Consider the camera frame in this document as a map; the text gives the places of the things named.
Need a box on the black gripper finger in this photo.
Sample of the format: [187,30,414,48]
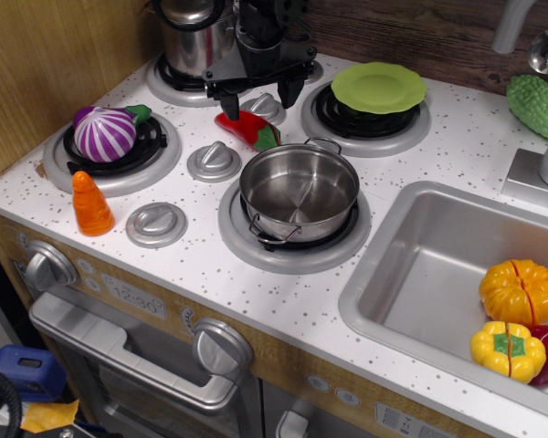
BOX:
[278,77,305,109]
[219,90,239,120]

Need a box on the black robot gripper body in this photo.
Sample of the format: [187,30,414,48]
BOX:
[202,26,317,99]

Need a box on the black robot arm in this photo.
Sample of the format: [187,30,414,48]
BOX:
[202,1,317,120]

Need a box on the red toy chili pepper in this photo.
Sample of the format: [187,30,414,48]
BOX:
[215,110,281,152]

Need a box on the tall steel pot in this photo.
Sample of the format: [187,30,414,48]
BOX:
[151,0,237,78]

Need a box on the small steel pot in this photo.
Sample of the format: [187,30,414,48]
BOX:
[239,137,360,245]

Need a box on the yellow toy bell pepper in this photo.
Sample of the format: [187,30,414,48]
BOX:
[469,321,546,384]

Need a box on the silver stove knob rear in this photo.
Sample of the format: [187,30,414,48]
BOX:
[240,93,287,126]

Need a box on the silver stove knob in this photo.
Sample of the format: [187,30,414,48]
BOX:
[240,93,287,126]
[125,203,187,249]
[186,141,242,183]

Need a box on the rear left stove burner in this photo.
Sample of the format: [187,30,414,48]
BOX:
[144,52,324,110]

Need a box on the stove burner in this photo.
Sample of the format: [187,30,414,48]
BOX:
[43,114,182,197]
[300,83,431,158]
[144,52,324,110]
[217,181,372,275]

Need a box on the silver stove knob middle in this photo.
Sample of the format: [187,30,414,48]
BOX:
[186,141,242,183]

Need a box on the rear right stove burner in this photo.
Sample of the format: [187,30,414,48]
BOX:
[300,83,431,158]

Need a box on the green plastic plate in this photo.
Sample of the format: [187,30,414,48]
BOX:
[331,62,427,114]

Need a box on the front left stove burner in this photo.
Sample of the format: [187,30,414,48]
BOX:
[43,114,182,197]

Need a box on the purple striped toy onion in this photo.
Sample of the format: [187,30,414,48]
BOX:
[72,105,152,163]

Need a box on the silver stove knob front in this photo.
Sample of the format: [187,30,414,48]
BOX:
[125,203,187,249]

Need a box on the front right stove burner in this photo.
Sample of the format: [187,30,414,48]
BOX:
[217,181,372,275]

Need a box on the orange toy carrot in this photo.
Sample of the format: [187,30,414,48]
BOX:
[72,171,115,236]

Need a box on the silver toy sink basin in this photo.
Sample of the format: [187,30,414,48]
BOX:
[339,182,548,416]

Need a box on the silver oven dial left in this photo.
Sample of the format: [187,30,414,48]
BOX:
[25,240,79,292]

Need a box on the silver oven dial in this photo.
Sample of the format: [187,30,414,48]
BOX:
[193,318,254,377]
[25,240,79,292]

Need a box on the silver oven dial right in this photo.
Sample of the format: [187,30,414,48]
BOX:
[193,318,254,377]

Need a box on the green toy bitter gourd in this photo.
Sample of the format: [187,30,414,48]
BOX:
[506,75,548,140]

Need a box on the silver toy faucet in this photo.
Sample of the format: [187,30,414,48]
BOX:
[491,1,548,208]

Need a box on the orange toy pumpkin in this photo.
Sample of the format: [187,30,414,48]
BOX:
[479,259,548,328]

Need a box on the blue device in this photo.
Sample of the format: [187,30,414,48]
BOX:
[0,344,67,402]

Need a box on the yellow cloth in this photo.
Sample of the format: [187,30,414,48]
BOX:
[21,400,79,433]

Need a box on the silver oven door handle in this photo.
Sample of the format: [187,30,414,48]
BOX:
[29,293,237,415]

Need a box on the black cable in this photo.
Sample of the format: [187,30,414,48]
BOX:
[0,367,24,438]

